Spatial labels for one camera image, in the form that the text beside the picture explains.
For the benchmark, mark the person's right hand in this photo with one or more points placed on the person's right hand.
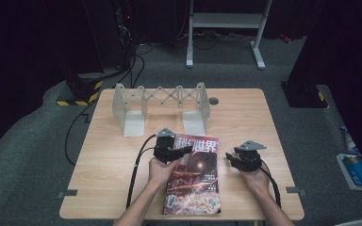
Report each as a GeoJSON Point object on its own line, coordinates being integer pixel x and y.
{"type": "Point", "coordinates": [256, 180]}

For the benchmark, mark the black yellow striped base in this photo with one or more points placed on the black yellow striped base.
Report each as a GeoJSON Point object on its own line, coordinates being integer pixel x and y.
{"type": "Point", "coordinates": [81, 89]}

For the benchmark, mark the dark base with yellow mark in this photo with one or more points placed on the dark base with yellow mark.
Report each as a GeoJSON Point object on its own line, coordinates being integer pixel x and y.
{"type": "Point", "coordinates": [304, 95]}

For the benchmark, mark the red illustrated magazine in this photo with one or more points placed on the red illustrated magazine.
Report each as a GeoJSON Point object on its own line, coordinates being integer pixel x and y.
{"type": "Point", "coordinates": [194, 182]}

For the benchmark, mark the grey tape strip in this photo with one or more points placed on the grey tape strip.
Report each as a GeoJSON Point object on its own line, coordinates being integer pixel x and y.
{"type": "Point", "coordinates": [67, 193]}
{"type": "Point", "coordinates": [295, 190]}

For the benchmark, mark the grey round table grommet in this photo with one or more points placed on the grey round table grommet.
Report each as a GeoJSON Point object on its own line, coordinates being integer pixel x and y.
{"type": "Point", "coordinates": [213, 101]}

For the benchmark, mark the white metal stand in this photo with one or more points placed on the white metal stand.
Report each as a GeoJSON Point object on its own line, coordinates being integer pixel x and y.
{"type": "Point", "coordinates": [226, 20]}

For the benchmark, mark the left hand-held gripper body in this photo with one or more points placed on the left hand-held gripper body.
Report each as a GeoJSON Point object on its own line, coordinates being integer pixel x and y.
{"type": "Point", "coordinates": [164, 147]}

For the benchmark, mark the white expandable book rack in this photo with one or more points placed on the white expandable book rack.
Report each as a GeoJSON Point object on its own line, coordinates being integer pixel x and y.
{"type": "Point", "coordinates": [132, 122]}

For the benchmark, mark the person's left hand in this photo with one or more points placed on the person's left hand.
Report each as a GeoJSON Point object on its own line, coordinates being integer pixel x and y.
{"type": "Point", "coordinates": [159, 171]}

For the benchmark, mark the small red object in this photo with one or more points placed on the small red object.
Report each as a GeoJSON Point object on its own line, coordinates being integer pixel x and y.
{"type": "Point", "coordinates": [285, 38]}

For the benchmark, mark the blue book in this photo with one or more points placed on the blue book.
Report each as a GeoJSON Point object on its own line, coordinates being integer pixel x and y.
{"type": "Point", "coordinates": [356, 172]}

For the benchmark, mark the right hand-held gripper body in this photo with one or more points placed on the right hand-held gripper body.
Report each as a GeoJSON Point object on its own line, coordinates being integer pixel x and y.
{"type": "Point", "coordinates": [250, 157]}

